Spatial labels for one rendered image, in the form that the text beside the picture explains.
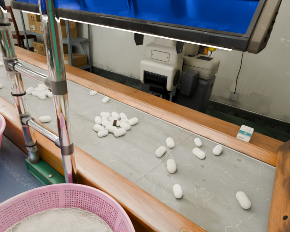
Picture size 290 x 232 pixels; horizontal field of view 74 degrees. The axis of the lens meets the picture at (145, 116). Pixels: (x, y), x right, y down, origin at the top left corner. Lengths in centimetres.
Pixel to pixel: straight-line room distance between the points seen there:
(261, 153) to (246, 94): 197
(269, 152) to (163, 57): 77
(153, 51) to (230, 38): 93
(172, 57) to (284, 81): 162
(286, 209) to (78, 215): 35
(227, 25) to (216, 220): 34
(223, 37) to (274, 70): 223
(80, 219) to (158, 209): 14
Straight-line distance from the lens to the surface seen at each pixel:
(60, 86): 32
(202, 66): 137
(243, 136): 63
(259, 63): 249
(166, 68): 113
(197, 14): 31
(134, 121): 62
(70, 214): 42
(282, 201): 41
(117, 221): 39
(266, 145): 67
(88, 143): 55
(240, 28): 29
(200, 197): 46
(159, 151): 50
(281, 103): 261
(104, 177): 42
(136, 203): 39
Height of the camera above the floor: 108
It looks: 29 degrees down
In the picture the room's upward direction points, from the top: 6 degrees clockwise
